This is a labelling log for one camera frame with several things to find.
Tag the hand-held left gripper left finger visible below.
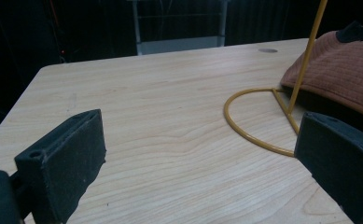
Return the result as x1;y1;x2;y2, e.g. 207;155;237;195
14;108;107;224

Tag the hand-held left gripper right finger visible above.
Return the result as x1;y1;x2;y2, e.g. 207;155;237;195
294;111;363;224

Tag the yellow metal hat stand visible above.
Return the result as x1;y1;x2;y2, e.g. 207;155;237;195
223;0;328;158

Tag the dark cloth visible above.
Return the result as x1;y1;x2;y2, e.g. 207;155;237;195
335;20;363;44

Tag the brown corduroy bucket hat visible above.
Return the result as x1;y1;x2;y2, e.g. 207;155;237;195
279;30;363;122

